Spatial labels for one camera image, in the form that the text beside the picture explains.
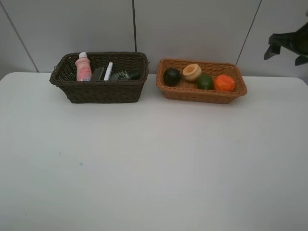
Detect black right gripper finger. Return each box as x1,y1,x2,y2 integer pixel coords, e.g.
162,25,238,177
264,44,281,60
295,55,308,65

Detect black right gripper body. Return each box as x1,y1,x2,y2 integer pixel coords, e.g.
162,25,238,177
269,23,308,55

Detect orange tangerine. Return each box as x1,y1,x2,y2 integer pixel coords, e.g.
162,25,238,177
214,75,235,91

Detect green lime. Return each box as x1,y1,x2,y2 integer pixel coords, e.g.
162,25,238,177
196,74,214,90

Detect red yellow half peach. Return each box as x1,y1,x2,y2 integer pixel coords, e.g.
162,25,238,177
182,64,202,82

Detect dark mangosteen green top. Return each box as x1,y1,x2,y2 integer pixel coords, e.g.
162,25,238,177
163,68,181,87

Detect dark green square bottle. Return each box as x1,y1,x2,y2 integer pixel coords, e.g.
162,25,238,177
109,71,140,81

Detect white marker red caps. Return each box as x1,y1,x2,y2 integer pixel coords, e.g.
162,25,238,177
103,62,113,81

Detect black whiteboard eraser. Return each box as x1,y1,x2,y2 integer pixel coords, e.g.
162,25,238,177
90,66,105,81

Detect pink bottle white cap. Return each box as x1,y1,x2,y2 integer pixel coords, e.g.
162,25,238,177
75,52,92,82

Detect orange wicker basket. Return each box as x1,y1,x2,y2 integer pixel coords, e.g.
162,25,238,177
156,58,247,104

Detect dark brown wicker basket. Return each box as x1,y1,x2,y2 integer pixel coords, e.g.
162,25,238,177
50,51,149,103

